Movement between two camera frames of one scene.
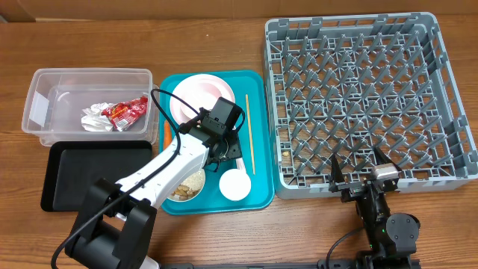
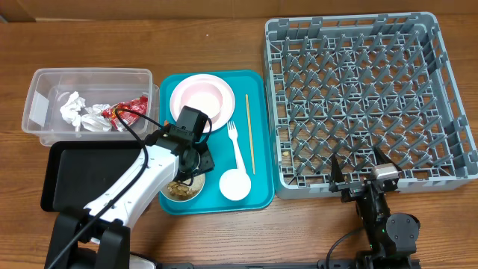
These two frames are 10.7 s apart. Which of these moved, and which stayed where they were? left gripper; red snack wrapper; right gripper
Moved: left gripper
Stayed: red snack wrapper; right gripper
